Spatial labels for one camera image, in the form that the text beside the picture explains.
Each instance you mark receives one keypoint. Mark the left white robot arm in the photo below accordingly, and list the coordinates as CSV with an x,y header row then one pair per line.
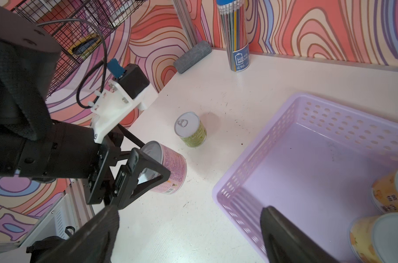
x,y
32,145

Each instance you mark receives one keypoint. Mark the clear tube blue cap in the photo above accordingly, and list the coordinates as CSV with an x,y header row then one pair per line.
x,y
233,24

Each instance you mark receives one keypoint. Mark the small can green label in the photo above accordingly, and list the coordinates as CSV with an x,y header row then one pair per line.
x,y
190,129

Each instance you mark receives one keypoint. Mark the black wire basket left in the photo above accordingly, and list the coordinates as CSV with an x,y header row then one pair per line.
x,y
77,19

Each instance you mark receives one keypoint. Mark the small can yellow label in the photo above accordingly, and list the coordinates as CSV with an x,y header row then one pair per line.
x,y
375,239

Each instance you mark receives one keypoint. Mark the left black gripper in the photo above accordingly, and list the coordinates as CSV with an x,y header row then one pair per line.
x,y
100,184

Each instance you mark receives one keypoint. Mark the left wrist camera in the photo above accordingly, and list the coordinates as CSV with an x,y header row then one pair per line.
x,y
129,89

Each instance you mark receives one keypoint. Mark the grey eraser block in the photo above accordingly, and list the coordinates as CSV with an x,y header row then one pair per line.
x,y
193,56

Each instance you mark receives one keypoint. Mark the yellow item in left basket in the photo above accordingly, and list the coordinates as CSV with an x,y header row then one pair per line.
x,y
85,46

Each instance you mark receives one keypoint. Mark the small can orange label front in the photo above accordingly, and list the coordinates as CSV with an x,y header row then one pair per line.
x,y
384,192

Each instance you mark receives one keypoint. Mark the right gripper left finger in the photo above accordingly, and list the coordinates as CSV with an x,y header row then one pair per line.
x,y
93,243

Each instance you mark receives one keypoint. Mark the small can pink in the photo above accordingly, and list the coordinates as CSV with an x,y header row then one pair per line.
x,y
171,160

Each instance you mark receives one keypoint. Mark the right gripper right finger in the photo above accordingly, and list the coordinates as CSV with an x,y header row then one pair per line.
x,y
285,243

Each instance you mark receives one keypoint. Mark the purple plastic basket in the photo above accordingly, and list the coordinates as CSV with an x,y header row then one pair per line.
x,y
315,161

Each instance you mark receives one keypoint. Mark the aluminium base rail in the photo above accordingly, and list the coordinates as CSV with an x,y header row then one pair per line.
x,y
70,212

